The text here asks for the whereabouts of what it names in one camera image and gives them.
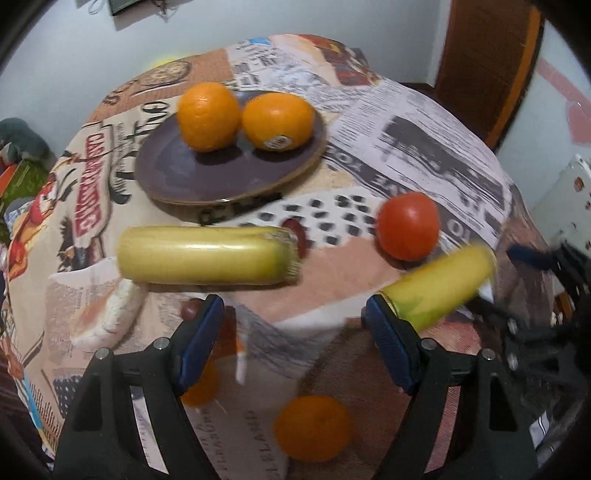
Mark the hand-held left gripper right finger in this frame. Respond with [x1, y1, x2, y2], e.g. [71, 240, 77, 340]
[361, 294, 539, 480]

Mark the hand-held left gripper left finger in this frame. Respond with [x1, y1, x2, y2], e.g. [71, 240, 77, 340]
[53, 294, 225, 480]

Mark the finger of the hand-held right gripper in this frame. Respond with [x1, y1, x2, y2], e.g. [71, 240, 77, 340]
[462, 295, 573, 370]
[506, 244, 591, 296]

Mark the small yellow banana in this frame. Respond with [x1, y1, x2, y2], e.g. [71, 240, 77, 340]
[381, 244, 497, 332]

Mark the large yellow banana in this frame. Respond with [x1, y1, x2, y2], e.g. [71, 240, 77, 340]
[117, 225, 301, 284]

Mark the red tomato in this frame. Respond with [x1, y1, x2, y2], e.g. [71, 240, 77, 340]
[376, 191, 441, 260]

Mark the dark purple plate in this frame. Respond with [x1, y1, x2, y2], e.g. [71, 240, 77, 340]
[135, 90, 328, 206]

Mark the orange with sticker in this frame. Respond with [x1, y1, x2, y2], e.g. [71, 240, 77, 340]
[241, 91, 315, 151]

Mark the white metal panel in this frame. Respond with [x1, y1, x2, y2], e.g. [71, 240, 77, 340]
[549, 154, 591, 250]

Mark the printed tablecloth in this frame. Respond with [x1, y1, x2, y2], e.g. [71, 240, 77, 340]
[0, 33, 555, 480]

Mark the wooden door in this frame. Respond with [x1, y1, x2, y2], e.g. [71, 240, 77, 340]
[434, 0, 546, 148]

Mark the green bag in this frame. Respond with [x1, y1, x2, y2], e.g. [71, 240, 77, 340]
[0, 159, 52, 219]

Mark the grey cushion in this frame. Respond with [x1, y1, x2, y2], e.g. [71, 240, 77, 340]
[0, 117, 57, 163]

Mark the grey box under television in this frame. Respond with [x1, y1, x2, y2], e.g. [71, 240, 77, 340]
[107, 0, 144, 17]

